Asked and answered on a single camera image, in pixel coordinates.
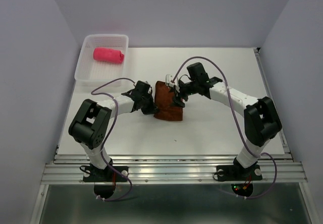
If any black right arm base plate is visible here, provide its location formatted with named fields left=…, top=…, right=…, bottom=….
left=212, top=164, right=263, bottom=198

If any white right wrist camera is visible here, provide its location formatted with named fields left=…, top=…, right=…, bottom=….
left=165, top=74, right=180, bottom=94

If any white perforated plastic basket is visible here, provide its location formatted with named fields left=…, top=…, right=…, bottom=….
left=74, top=34, right=129, bottom=86

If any pink microfiber towel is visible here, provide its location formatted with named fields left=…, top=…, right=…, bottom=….
left=93, top=47, right=124, bottom=64

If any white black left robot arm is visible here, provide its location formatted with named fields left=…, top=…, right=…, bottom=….
left=68, top=81, right=158, bottom=181

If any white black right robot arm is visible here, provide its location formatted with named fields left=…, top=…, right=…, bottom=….
left=166, top=63, right=282, bottom=179

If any aluminium mounting rail frame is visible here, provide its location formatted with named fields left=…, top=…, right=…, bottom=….
left=29, top=47, right=319, bottom=224

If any brown towel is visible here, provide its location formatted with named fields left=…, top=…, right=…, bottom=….
left=154, top=81, right=183, bottom=122

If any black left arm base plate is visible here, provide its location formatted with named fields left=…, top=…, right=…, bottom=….
left=79, top=164, right=132, bottom=201

